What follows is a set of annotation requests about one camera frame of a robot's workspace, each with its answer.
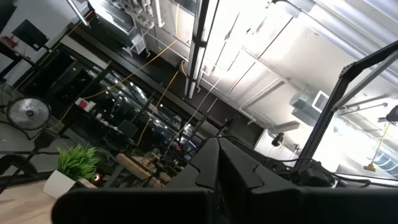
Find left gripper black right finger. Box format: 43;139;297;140
219;138;301;192

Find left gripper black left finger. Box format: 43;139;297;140
166;138;220;191

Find black spotlight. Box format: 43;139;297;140
271;132;285;147
377;105;398;125

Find wooden bench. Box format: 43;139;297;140
115;152;172;189

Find white ceiling air vent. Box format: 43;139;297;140
312;90;330;113

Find long ceiling light fixture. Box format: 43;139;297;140
184;0;220;100

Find green plant in white pot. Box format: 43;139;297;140
42;144;101;199

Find yellow hanging power outlet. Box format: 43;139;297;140
363;123;391;173

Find red and white box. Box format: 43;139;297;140
74;97;96;113

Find metal floor fan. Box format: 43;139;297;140
5;96;60;150

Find yellow hanging cable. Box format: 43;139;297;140
136;60;187;146
49;2;181;131

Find black wall monitor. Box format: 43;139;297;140
11;19;50;52

